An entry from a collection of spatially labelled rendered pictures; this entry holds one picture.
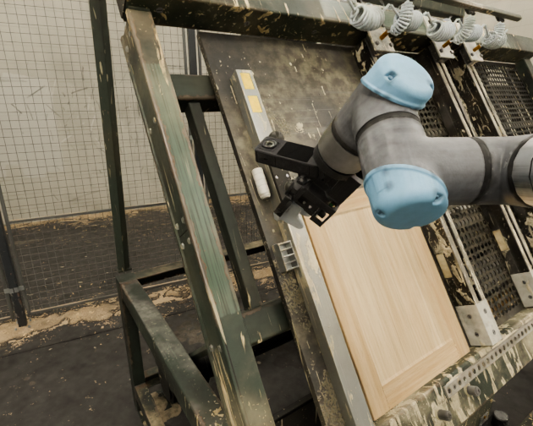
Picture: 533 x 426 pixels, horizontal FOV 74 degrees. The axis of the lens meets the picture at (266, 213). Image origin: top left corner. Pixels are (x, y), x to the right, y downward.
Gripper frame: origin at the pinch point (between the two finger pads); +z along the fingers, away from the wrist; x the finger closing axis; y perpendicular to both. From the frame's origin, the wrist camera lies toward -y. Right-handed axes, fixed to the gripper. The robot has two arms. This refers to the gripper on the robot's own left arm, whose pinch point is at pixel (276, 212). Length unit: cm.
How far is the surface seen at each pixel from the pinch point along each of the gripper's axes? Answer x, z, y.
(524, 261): 71, 25, 82
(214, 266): -9.6, 15.3, -3.4
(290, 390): 24, 157, 70
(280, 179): 19.2, 13.1, -4.4
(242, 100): 31.1, 10.4, -25.7
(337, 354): -4.4, 23.2, 31.5
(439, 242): 49, 23, 47
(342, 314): 5.6, 24.1, 28.9
